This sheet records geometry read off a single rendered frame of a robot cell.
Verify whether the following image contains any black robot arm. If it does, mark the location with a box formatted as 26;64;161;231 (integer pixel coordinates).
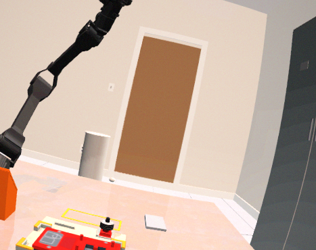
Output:
0;12;115;169

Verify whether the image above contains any white flat square tile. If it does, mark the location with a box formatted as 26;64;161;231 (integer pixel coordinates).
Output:
145;214;166;232

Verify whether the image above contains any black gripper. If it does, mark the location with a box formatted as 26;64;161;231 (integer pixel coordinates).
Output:
100;0;133;20

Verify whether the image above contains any black wheel with white hub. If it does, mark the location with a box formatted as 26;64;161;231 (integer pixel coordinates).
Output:
99;219;114;230

